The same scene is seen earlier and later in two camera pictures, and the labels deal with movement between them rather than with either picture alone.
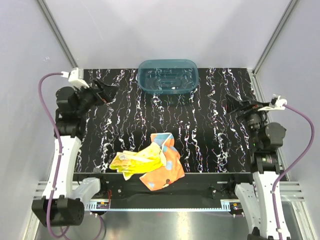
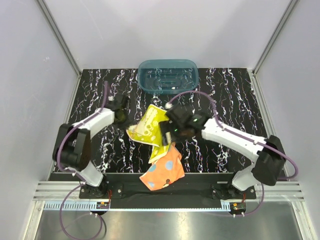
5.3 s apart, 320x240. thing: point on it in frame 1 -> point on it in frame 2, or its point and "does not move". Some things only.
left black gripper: (108, 92) -> (127, 123)
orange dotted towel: (172, 171) does not move
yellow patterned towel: (148, 158) -> (148, 129)
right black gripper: (234, 101) -> (165, 140)
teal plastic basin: (168, 76) does not move
